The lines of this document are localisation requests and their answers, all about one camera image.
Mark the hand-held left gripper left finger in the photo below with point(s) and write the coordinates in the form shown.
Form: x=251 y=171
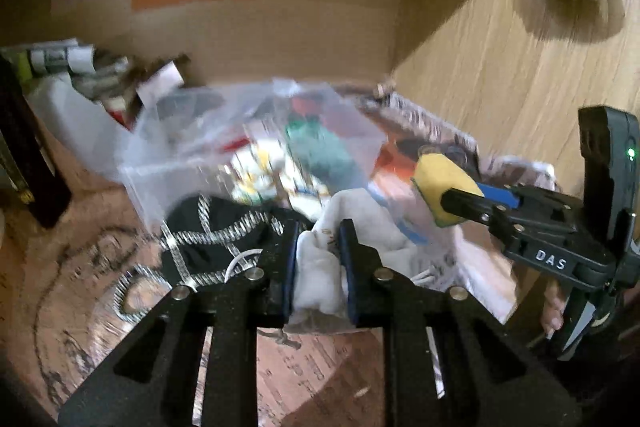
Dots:
x=286 y=277

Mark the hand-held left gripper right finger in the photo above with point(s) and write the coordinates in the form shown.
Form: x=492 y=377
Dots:
x=348 y=277

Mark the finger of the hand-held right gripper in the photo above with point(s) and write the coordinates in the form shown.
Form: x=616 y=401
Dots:
x=467 y=204
x=497 y=194

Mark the white cloth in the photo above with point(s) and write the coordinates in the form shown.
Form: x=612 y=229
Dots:
x=320 y=272

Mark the yellow sponge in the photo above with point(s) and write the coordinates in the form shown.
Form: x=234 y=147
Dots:
x=440 y=187

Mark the person's right hand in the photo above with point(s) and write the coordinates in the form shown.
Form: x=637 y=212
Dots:
x=552 y=309

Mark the printed patterned cloth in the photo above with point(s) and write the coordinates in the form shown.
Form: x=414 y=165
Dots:
x=440 y=132

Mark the green cloth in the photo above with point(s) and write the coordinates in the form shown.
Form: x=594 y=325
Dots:
x=322 y=152

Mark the clear plastic bag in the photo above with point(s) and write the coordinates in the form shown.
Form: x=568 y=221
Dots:
x=240 y=142

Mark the white plastic container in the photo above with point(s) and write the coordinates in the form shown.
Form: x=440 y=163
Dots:
x=70 y=112

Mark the pile of papers and packets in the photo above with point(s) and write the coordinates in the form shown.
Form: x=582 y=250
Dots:
x=100 y=67

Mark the dark upright object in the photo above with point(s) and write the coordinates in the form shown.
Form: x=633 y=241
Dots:
x=27 y=152

